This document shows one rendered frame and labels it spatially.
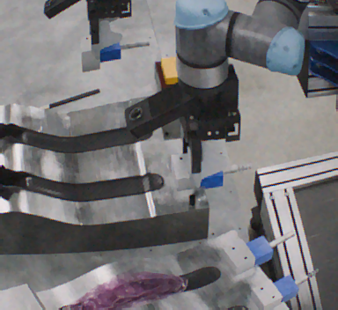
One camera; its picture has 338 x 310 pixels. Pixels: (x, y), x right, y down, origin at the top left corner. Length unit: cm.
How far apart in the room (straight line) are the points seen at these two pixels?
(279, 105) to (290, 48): 167
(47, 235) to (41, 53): 55
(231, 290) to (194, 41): 40
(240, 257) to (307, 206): 95
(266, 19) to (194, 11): 11
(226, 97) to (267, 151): 139
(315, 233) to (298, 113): 70
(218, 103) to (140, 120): 11
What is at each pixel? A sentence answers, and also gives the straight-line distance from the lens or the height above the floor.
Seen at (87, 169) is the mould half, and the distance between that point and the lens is 144.
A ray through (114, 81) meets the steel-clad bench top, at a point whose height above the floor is 80.
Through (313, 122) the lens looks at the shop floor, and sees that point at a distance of 276.
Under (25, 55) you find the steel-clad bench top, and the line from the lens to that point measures 181.
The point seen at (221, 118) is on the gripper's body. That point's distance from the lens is 128.
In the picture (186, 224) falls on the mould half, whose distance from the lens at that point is 139.
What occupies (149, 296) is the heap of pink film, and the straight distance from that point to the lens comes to 125.
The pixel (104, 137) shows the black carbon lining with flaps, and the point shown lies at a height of 88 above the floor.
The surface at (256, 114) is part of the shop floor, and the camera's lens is 276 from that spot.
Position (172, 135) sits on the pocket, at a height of 86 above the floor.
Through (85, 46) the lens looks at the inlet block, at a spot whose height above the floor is 96.
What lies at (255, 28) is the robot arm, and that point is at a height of 124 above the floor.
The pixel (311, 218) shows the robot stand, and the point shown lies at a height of 21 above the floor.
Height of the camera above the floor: 196
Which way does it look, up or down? 47 degrees down
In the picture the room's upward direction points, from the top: 2 degrees counter-clockwise
